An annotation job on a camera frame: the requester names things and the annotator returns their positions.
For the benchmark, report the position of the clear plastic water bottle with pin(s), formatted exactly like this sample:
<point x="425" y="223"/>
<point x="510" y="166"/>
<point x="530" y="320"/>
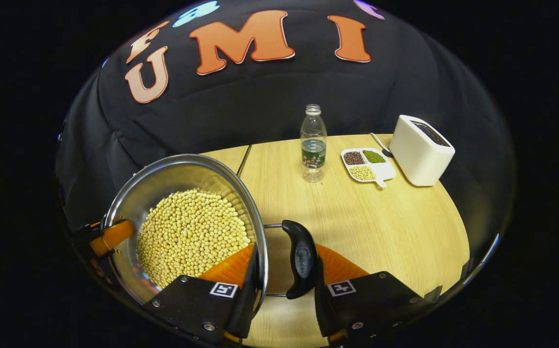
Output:
<point x="313" y="145"/>

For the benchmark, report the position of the white divided dish of beans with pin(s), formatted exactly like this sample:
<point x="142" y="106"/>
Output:
<point x="369" y="166"/>

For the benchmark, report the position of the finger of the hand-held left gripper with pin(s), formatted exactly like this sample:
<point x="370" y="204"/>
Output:
<point x="112" y="237"/>

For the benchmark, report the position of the steel pot with soybeans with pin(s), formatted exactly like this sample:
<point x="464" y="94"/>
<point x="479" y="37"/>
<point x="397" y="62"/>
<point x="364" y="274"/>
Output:
<point x="187" y="232"/>

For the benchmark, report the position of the black backdrop cloth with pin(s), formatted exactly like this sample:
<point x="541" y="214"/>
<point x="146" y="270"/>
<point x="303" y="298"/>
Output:
<point x="270" y="96"/>

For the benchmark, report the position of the white toaster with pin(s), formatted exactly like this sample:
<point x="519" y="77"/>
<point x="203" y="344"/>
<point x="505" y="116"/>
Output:
<point x="419" y="154"/>

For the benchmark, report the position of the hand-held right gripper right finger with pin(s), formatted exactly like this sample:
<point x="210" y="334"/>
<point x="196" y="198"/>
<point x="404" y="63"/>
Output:
<point x="325" y="314"/>

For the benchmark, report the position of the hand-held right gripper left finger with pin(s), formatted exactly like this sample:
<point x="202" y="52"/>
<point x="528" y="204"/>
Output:
<point x="246" y="309"/>

